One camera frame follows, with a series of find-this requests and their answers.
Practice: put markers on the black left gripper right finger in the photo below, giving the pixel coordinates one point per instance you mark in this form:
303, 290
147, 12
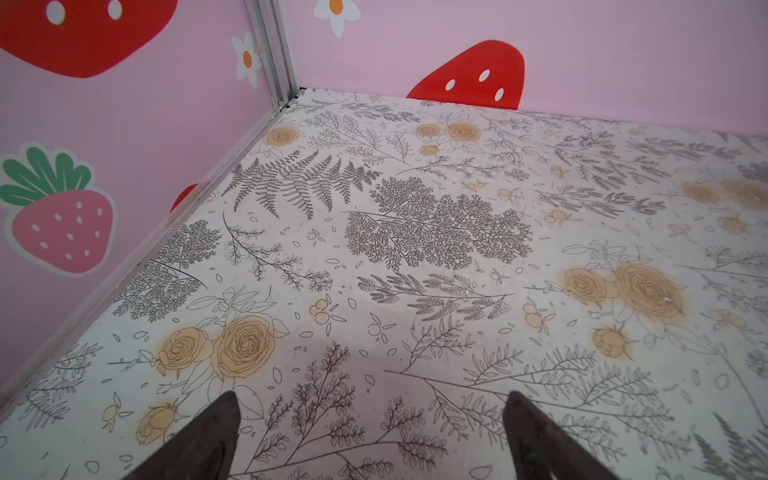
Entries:
540, 449

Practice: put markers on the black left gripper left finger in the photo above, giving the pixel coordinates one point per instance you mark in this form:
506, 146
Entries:
203, 449

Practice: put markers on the aluminium corner post left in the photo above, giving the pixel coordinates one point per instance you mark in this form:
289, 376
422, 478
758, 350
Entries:
270, 28

